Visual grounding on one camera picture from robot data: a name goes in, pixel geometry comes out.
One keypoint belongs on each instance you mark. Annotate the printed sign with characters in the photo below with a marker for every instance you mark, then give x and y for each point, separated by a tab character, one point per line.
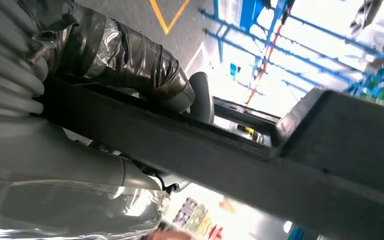
192	215

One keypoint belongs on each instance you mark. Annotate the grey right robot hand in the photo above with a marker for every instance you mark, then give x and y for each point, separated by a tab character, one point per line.
62	155

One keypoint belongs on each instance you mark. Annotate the blue metal shelf rack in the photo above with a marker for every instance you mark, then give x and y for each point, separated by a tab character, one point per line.
246	13

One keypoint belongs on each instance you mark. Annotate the yellow floor tape square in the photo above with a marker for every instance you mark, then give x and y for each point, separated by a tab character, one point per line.
160	16

